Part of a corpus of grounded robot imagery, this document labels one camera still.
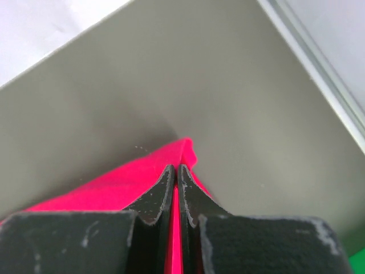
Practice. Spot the green plastic tray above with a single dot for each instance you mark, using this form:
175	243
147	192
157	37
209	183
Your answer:
357	262

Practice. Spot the magenta t shirt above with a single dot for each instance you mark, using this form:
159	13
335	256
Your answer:
117	189

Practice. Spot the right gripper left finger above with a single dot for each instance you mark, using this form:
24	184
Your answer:
133	240

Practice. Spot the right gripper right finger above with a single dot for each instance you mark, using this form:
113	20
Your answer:
215	241

